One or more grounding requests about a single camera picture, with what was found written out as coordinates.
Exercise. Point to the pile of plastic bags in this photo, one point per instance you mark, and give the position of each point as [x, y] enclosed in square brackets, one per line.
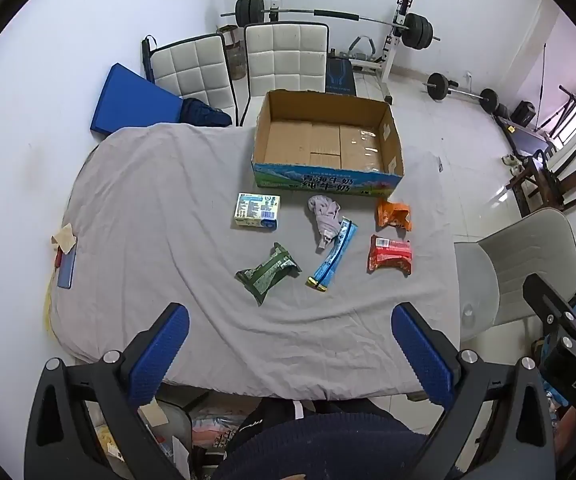
[212, 430]

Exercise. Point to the yellow cloth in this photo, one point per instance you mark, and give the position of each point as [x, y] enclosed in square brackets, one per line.
[47, 310]

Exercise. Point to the black speaker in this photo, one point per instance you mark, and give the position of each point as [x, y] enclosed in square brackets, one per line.
[524, 114]

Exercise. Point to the green snack packet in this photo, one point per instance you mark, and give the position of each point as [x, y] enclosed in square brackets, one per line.
[268, 272]

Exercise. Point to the person's dark clothing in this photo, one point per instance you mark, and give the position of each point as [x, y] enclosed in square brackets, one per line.
[318, 445]

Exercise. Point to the blue smartphone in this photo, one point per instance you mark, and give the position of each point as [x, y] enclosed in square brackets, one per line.
[66, 270]

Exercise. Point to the black weight bench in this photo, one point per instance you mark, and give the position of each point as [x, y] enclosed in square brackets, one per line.
[340, 75]

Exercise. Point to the long barbell with black plates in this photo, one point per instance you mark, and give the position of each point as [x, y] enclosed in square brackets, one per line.
[250, 9]

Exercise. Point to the black tripod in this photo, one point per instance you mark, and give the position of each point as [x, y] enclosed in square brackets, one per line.
[565, 105]

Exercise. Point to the white blue tissue pack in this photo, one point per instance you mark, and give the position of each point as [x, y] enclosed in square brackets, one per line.
[256, 211]

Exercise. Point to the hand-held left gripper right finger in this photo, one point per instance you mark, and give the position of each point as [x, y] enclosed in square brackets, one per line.
[423, 355]

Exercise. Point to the short barbell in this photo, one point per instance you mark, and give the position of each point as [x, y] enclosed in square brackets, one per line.
[437, 85]

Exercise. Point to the grey cloth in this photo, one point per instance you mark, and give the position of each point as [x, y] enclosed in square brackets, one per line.
[324, 220]

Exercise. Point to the orange snack packet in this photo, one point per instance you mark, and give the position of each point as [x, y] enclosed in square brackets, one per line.
[392, 214]

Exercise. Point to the cardboard box with blue print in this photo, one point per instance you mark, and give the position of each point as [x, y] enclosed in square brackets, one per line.
[318, 147]

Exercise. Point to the blue foam mat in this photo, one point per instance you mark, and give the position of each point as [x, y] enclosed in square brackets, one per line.
[130, 102]

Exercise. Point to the white barbell rack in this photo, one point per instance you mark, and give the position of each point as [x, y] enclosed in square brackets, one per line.
[392, 55]

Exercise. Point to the dark blue bag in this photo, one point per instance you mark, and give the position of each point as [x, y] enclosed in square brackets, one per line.
[202, 114]

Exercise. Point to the white padded chair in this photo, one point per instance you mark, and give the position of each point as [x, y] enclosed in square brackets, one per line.
[285, 57]
[192, 67]

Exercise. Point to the red snack packet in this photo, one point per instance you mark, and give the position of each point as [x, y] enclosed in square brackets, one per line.
[390, 254]

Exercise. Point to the beige plastic chair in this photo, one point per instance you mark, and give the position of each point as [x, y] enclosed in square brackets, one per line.
[528, 255]

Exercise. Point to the black blue pole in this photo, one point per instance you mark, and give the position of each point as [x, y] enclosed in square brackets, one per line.
[146, 57]

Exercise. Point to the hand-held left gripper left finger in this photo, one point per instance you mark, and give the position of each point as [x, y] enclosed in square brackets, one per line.
[160, 350]

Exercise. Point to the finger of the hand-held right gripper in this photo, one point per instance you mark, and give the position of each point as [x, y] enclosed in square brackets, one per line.
[548, 305]

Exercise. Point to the long blue snack packet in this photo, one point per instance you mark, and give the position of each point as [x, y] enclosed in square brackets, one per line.
[333, 257]

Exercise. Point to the dark treadmill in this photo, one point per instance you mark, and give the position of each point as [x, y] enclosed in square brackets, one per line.
[518, 135]

